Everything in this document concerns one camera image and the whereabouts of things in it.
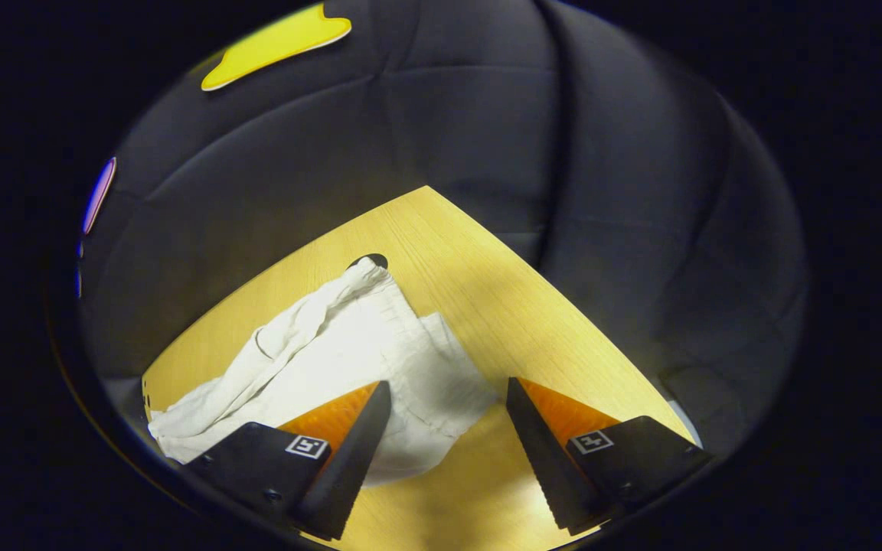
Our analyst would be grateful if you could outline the white jeans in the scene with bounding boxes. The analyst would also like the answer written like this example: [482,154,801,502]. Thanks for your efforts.
[148,256,499,487]

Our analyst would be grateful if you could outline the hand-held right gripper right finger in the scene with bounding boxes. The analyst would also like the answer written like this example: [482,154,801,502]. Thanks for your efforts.
[506,377,714,536]

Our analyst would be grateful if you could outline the black backdrop cloth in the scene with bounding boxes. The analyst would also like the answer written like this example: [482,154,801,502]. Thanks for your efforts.
[77,0,807,460]

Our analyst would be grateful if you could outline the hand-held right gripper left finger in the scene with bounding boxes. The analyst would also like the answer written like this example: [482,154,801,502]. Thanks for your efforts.
[185,380,392,540]

